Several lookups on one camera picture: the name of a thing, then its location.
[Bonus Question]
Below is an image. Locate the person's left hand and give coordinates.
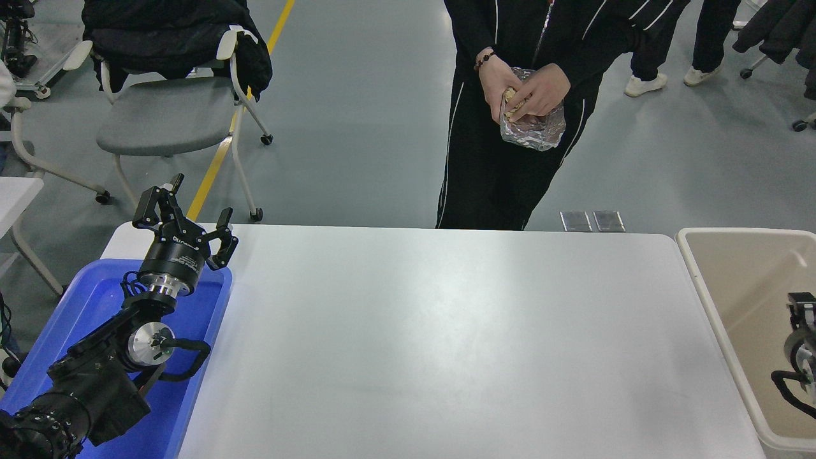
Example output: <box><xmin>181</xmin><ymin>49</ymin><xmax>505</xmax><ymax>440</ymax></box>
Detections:
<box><xmin>508</xmin><ymin>62</ymin><xmax>572</xmax><ymax>122</ymax></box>

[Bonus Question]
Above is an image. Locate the large pale bin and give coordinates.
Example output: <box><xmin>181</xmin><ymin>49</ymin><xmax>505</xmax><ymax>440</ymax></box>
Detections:
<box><xmin>676</xmin><ymin>228</ymin><xmax>816</xmax><ymax>455</ymax></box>

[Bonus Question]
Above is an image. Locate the black cable bundle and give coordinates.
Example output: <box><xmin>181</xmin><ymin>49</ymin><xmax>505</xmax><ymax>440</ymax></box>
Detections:
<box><xmin>0</xmin><ymin>292</ymin><xmax>23</xmax><ymax>390</ymax></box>

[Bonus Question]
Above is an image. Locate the black jacket on grey chair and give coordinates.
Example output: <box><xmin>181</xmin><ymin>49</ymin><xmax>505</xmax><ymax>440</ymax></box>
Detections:
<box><xmin>82</xmin><ymin>0</ymin><xmax>273</xmax><ymax>101</ymax></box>

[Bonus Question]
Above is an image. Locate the white side table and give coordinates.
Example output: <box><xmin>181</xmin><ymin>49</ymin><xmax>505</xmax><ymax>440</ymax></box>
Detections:
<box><xmin>0</xmin><ymin>177</ymin><xmax>64</xmax><ymax>297</ymax></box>

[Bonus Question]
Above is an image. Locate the person with white shoes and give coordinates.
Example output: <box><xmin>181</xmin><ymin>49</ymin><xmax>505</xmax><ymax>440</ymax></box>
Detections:
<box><xmin>625</xmin><ymin>0</ymin><xmax>744</xmax><ymax>98</ymax></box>

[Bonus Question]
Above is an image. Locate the black equipment on stand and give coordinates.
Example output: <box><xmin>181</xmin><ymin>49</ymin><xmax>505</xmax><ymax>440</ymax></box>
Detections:
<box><xmin>0</xmin><ymin>0</ymin><xmax>38</xmax><ymax>78</ymax></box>

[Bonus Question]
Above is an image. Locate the person holding foil tray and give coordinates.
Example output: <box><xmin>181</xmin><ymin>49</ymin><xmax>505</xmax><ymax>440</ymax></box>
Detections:
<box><xmin>435</xmin><ymin>0</ymin><xmax>692</xmax><ymax>230</ymax></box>

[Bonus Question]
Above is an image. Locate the blue plastic tray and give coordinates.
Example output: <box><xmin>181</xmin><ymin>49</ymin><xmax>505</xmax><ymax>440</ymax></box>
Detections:
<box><xmin>0</xmin><ymin>258</ymin><xmax>233</xmax><ymax>459</ymax></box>

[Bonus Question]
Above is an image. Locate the white wheeled stand base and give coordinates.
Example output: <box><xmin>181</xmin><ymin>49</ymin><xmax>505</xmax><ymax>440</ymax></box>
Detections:
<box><xmin>13</xmin><ymin>40</ymin><xmax>94</xmax><ymax>100</ymax></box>

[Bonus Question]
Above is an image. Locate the black jacket on wheeled chair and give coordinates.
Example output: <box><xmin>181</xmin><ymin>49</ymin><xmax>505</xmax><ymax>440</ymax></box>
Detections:
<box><xmin>733</xmin><ymin>0</ymin><xmax>816</xmax><ymax>100</ymax></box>

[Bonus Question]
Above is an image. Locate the wheeled chair with white legs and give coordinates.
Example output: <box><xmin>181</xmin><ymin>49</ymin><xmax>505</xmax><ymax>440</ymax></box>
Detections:
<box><xmin>739</xmin><ymin>54</ymin><xmax>816</xmax><ymax>133</ymax></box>

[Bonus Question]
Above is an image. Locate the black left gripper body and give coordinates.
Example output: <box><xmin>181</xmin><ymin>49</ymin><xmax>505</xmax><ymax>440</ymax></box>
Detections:
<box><xmin>139</xmin><ymin>223</ymin><xmax>210</xmax><ymax>288</ymax></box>

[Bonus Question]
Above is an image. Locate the white frame chair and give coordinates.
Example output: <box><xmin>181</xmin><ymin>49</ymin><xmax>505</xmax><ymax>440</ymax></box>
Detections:
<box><xmin>0</xmin><ymin>96</ymin><xmax>111</xmax><ymax>205</ymax></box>

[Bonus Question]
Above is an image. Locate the silver foil tray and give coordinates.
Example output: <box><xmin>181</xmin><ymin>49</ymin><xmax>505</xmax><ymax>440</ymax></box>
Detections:
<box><xmin>499</xmin><ymin>67</ymin><xmax>567</xmax><ymax>152</ymax></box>

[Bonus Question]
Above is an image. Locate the person's right hand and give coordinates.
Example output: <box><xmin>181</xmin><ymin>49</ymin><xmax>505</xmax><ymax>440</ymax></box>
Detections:
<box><xmin>478</xmin><ymin>54</ymin><xmax>525</xmax><ymax>124</ymax></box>

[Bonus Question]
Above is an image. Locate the grey seat wheeled chair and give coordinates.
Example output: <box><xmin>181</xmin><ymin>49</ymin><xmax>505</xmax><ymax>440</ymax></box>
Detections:
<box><xmin>82</xmin><ymin>25</ymin><xmax>273</xmax><ymax>222</ymax></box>

